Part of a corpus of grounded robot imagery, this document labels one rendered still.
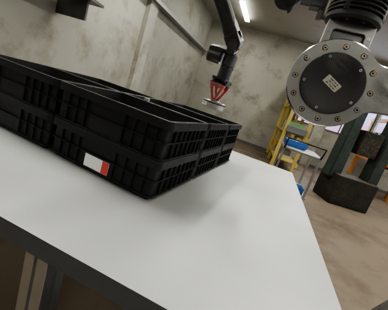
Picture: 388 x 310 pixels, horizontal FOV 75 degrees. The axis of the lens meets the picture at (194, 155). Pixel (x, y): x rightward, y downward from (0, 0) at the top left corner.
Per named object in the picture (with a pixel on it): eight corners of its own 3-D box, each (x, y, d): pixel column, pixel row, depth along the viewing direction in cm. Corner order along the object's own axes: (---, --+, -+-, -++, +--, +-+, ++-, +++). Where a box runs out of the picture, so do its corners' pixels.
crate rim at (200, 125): (208, 130, 91) (210, 123, 91) (169, 131, 64) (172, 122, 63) (120, 98, 104) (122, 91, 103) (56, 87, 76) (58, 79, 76)
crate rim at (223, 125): (228, 129, 119) (230, 125, 118) (208, 130, 91) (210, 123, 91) (157, 104, 132) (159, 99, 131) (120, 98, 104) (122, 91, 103)
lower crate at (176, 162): (191, 182, 96) (201, 152, 93) (148, 204, 68) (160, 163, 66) (109, 144, 108) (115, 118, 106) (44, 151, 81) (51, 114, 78)
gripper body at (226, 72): (210, 79, 107) (217, 61, 105) (217, 82, 117) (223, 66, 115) (224, 83, 105) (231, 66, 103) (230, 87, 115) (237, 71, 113)
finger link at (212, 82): (204, 97, 110) (212, 75, 107) (209, 99, 116) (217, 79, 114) (217, 103, 107) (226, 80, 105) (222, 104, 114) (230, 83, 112)
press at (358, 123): (372, 219, 410) (468, 38, 347) (315, 197, 429) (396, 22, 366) (357, 205, 480) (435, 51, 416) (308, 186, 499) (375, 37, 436)
